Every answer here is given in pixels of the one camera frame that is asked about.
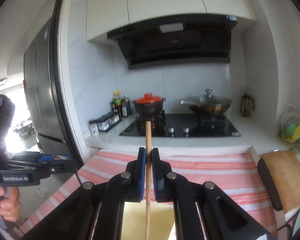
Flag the cream plastic utensil box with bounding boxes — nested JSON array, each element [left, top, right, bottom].
[[120, 200, 177, 240]]

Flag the wooden chopstick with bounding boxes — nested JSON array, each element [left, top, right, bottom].
[[145, 121, 152, 240]]

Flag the left hand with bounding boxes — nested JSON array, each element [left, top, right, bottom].
[[0, 187, 21, 222]]

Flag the black gas hob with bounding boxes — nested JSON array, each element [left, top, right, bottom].
[[120, 113, 241, 138]]

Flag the pink striped tablecloth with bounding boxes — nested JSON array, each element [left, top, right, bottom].
[[24, 153, 273, 239]]

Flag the black clay pot orange lid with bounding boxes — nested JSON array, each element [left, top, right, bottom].
[[133, 93, 166, 115]]

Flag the sauce bottles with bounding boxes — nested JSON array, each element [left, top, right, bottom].
[[111, 90, 132, 118]]

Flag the grey refrigerator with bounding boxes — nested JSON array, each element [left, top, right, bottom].
[[24, 20, 69, 155]]

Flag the wok with glass lid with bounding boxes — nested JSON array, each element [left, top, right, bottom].
[[180, 89, 232, 116]]

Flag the dark glass jar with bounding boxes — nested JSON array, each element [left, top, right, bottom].
[[241, 93, 255, 117]]

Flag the wooden cutting board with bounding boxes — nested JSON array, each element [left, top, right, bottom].
[[257, 150, 300, 213]]

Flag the bag of vegetables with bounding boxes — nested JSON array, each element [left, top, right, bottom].
[[281, 104, 300, 148]]

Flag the black range hood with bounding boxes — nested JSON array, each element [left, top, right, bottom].
[[107, 14, 237, 69]]

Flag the white upper cabinet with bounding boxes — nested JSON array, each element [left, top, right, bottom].
[[87, 0, 257, 43]]

